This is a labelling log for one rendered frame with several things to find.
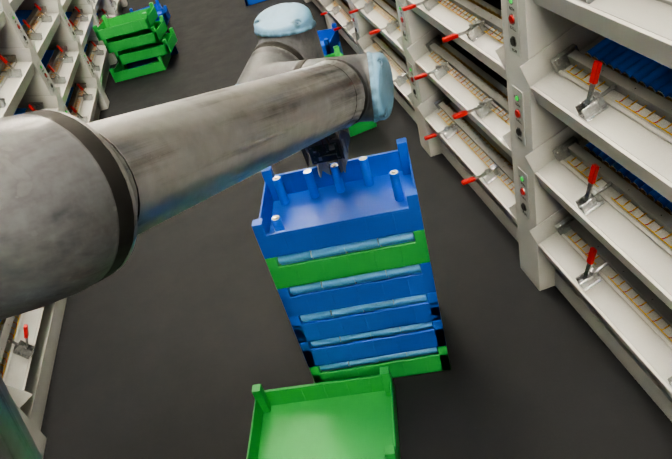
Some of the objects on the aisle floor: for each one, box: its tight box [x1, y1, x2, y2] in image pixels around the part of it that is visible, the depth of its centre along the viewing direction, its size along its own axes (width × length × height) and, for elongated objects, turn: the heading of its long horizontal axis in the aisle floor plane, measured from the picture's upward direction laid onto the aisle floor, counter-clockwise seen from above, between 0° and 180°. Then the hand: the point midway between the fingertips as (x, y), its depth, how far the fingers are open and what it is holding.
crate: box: [309, 346, 451, 383], centre depth 138 cm, size 30×20×8 cm
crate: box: [246, 366, 401, 459], centre depth 121 cm, size 30×20×8 cm
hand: (334, 165), depth 119 cm, fingers closed, pressing on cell
